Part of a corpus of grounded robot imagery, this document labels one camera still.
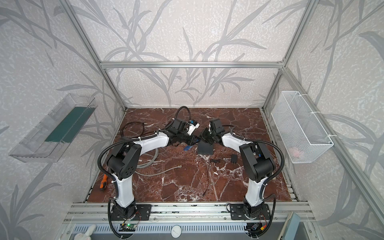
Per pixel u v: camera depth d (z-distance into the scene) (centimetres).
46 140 63
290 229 65
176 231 69
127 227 72
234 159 94
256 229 74
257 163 50
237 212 73
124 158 51
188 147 95
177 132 76
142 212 74
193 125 85
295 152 72
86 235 66
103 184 81
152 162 91
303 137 61
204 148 98
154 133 66
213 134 76
